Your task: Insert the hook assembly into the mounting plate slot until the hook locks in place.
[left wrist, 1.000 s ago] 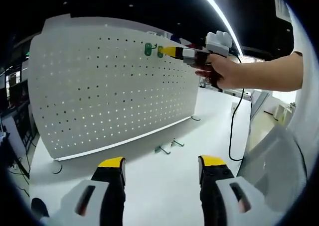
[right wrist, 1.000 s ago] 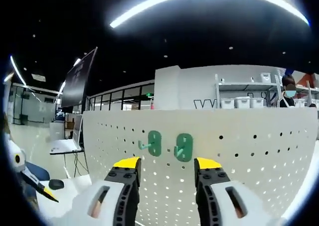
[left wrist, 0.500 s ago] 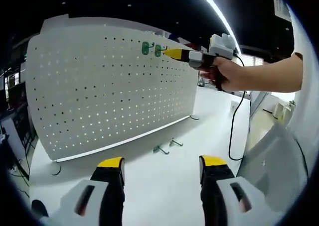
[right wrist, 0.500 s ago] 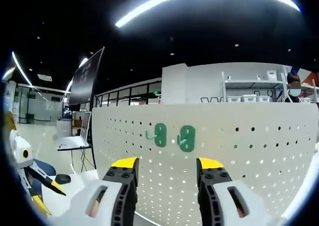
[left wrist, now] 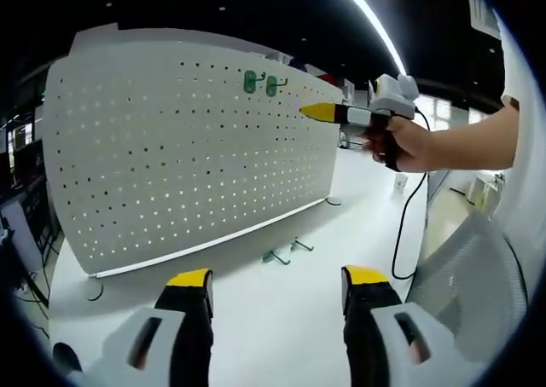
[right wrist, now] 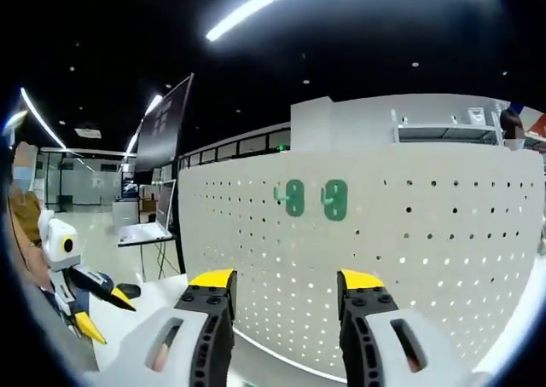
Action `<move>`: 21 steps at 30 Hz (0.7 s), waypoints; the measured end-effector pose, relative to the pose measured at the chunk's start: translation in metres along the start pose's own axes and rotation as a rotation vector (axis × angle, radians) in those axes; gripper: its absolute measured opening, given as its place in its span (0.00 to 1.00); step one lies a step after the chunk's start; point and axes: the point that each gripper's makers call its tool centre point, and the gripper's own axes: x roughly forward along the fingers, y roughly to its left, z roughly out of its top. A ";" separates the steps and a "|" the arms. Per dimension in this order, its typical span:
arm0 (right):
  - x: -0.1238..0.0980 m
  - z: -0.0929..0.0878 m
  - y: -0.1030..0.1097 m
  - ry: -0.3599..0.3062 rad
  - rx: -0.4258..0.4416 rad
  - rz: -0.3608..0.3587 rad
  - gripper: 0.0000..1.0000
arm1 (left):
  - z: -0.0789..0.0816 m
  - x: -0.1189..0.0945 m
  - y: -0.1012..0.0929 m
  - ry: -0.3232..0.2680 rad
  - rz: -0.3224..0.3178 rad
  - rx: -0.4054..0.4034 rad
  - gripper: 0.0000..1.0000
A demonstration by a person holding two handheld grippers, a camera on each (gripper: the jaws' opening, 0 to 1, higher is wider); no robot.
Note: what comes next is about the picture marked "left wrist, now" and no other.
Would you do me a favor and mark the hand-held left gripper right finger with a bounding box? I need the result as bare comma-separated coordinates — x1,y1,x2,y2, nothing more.
340,265,481,387

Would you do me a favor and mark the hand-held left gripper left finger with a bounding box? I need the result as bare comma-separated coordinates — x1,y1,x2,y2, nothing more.
96,268,215,387

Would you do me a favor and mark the white perforated mounting plate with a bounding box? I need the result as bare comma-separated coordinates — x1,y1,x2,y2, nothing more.
42,41,345,302

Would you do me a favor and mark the person's right hand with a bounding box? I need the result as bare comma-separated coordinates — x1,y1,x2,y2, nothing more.
356,117,432,174

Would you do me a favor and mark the long ceiling light strip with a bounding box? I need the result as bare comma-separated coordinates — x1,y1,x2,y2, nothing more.
331,0,410,76

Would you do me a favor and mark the grey mesh office chair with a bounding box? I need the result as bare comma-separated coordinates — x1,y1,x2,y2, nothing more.
404,211,533,365

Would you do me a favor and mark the ceiling air vent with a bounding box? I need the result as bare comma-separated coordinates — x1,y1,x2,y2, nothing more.
466,0,501,33

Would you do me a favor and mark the black round object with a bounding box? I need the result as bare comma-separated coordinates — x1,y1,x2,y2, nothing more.
50,342,83,373

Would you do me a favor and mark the person's white shirt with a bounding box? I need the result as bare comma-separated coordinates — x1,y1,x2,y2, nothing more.
490,9,546,324

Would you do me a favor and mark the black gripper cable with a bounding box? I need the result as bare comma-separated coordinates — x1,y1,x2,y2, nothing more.
391,107,433,280

